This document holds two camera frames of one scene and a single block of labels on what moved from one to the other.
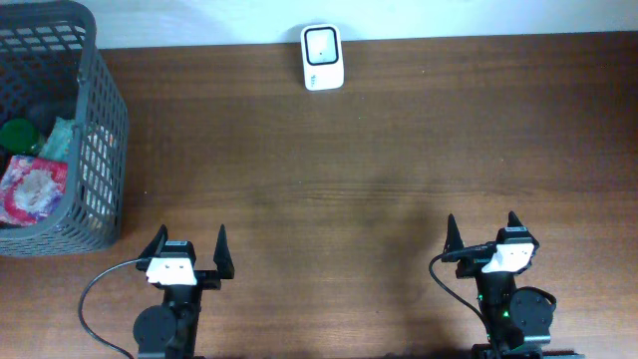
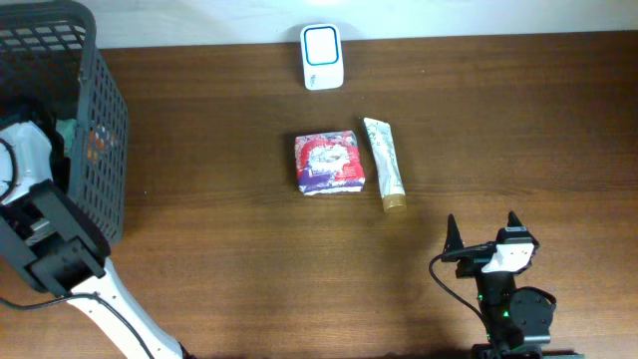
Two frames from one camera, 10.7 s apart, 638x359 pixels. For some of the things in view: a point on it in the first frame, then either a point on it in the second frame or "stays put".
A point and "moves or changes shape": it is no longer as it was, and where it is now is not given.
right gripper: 474,259 stays put
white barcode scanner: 322,56 stays put
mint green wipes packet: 60,142 stays put
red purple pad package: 31,186 moves or changes shape
